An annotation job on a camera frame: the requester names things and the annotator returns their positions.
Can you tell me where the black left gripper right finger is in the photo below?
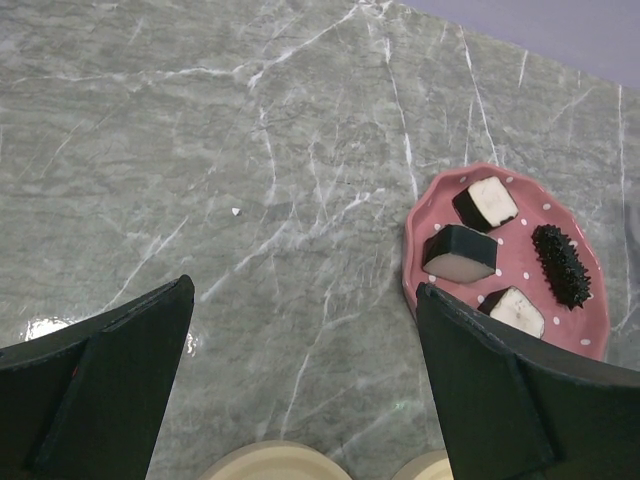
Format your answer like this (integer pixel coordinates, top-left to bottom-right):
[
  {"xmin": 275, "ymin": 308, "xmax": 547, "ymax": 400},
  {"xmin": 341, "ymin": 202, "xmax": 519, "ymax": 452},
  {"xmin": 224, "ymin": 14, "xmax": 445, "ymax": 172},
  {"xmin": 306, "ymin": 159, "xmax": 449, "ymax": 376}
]
[{"xmin": 416, "ymin": 283, "xmax": 639, "ymax": 479}]

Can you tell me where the pink dotted plate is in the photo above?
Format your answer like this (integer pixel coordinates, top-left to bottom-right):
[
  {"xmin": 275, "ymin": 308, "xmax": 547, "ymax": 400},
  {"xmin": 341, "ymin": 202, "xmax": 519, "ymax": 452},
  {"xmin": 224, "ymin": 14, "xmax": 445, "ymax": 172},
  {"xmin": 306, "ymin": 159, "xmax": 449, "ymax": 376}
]
[{"xmin": 402, "ymin": 163, "xmax": 611, "ymax": 361}]

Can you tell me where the cream lid with barcode label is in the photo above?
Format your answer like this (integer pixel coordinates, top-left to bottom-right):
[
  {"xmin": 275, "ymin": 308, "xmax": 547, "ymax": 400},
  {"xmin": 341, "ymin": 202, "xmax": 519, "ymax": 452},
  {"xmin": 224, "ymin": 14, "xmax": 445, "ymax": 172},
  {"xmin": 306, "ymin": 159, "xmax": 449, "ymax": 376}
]
[{"xmin": 392, "ymin": 450, "xmax": 454, "ymax": 480}]

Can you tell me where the sushi piece back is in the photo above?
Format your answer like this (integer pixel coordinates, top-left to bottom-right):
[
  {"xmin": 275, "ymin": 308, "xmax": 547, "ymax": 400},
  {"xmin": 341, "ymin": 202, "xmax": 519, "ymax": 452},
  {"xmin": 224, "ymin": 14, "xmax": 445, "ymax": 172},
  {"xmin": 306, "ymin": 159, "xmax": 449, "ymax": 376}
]
[{"xmin": 452, "ymin": 176, "xmax": 519, "ymax": 233}]

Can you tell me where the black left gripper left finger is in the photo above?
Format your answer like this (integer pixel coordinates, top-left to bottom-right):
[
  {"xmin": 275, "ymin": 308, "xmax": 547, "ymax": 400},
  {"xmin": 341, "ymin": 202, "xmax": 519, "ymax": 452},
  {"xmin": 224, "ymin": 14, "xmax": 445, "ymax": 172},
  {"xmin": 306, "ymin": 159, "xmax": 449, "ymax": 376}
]
[{"xmin": 1, "ymin": 275, "xmax": 194, "ymax": 479}]

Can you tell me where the sushi piece left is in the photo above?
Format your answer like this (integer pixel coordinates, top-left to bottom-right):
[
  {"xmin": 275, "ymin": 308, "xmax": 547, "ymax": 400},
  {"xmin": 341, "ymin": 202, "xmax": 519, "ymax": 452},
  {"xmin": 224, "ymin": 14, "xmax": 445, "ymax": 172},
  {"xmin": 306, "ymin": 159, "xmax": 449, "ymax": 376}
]
[{"xmin": 422, "ymin": 224, "xmax": 498, "ymax": 284}]

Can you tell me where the cream lid with pink knob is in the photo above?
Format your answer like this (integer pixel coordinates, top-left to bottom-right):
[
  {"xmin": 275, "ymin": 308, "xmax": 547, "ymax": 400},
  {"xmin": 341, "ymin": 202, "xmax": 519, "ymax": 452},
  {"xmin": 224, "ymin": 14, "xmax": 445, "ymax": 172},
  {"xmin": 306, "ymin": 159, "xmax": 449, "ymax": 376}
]
[{"xmin": 200, "ymin": 440, "xmax": 351, "ymax": 480}]

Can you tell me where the black spiky sea cucumber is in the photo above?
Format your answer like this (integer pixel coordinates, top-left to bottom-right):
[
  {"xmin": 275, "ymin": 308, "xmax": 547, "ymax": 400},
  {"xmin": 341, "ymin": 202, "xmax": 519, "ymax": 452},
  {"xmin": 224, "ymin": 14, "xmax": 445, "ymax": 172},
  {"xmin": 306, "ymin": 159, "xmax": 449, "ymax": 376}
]
[{"xmin": 531, "ymin": 224, "xmax": 591, "ymax": 311}]

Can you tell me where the sushi piece front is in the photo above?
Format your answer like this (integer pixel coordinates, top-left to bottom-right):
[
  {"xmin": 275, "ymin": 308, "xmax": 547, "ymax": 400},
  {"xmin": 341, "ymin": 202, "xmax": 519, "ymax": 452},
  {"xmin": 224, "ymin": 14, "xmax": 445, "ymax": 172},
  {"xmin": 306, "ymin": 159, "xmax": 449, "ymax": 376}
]
[{"xmin": 478, "ymin": 286, "xmax": 545, "ymax": 339}]

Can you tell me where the sushi piece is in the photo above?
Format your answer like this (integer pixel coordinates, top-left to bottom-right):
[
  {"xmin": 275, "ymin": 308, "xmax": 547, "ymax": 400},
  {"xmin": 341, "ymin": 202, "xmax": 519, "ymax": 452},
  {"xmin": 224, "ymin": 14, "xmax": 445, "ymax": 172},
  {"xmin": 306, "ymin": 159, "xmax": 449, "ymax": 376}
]
[
  {"xmin": 422, "ymin": 224, "xmax": 498, "ymax": 284},
  {"xmin": 478, "ymin": 286, "xmax": 545, "ymax": 339},
  {"xmin": 452, "ymin": 176, "xmax": 519, "ymax": 233}
]

